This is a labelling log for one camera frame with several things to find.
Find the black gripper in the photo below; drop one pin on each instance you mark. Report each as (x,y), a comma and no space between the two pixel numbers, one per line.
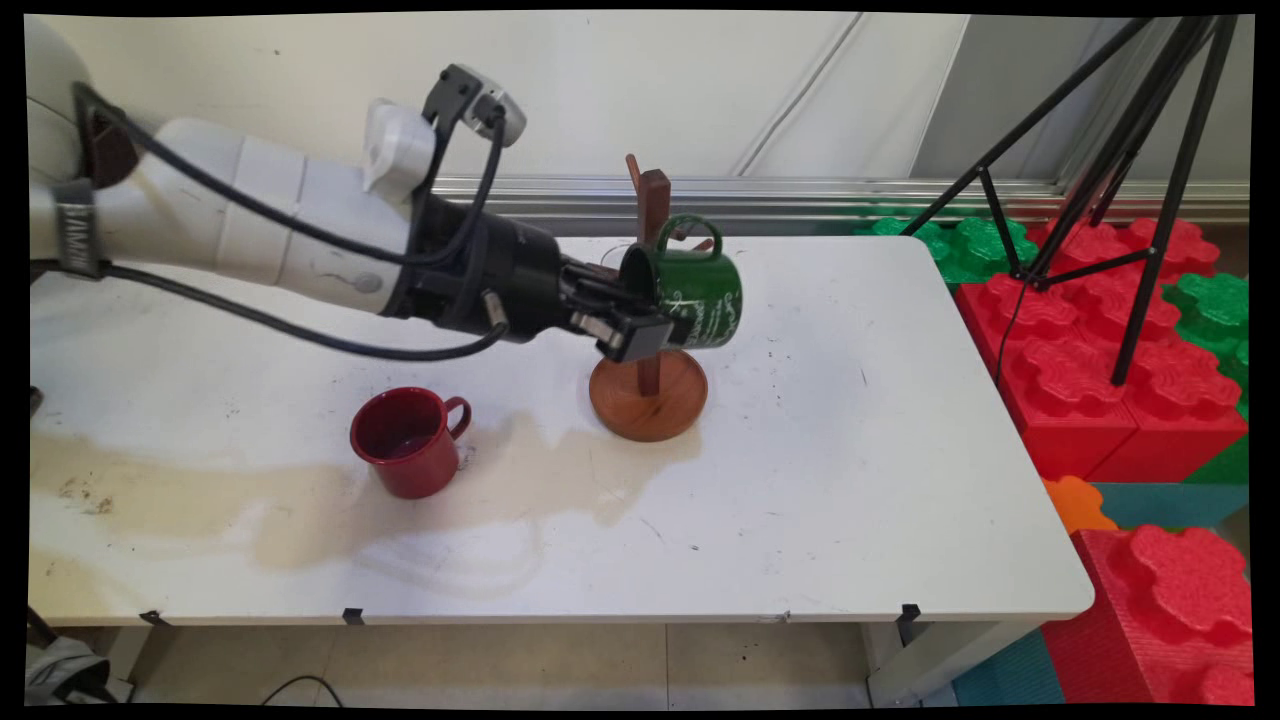
(520,280)

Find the green enamel mug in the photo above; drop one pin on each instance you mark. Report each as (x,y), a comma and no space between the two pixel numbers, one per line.
(710,290)

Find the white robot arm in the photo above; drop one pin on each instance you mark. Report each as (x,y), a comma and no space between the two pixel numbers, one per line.
(250,200)

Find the wooden mug tree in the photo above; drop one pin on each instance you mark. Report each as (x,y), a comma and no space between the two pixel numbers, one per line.
(650,400)

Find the red enamel mug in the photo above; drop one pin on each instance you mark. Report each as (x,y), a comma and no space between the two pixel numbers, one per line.
(410,450)

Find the green foam block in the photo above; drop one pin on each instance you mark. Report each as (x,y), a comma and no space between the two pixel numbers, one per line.
(960,250)
(1215,300)

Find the red foam block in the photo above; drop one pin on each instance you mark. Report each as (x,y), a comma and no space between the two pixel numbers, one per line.
(1180,600)
(1040,400)
(1190,380)

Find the white table leg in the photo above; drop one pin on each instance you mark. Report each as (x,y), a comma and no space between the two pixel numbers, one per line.
(930,670)

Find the orange foam block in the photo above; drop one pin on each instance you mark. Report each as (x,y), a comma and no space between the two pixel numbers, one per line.
(1075,505)

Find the dark brown wooden furniture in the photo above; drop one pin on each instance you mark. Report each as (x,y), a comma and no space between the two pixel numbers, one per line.
(110,150)

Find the teal foam block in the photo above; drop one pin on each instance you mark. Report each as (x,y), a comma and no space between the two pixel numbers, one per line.
(1010,675)
(1170,505)

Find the black tripod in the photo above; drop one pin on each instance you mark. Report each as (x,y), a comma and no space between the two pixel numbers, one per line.
(1172,200)

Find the grey bag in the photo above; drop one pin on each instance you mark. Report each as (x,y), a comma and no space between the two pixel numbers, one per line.
(70,670)

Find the aluminium wall rail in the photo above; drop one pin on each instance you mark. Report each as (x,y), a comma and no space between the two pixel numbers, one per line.
(800,195)

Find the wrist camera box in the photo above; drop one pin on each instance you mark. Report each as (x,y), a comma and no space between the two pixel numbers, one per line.
(480,100)

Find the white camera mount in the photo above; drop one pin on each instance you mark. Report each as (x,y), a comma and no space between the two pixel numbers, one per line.
(395,150)

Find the white wall conduit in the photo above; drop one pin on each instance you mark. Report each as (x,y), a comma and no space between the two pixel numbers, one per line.
(800,95)

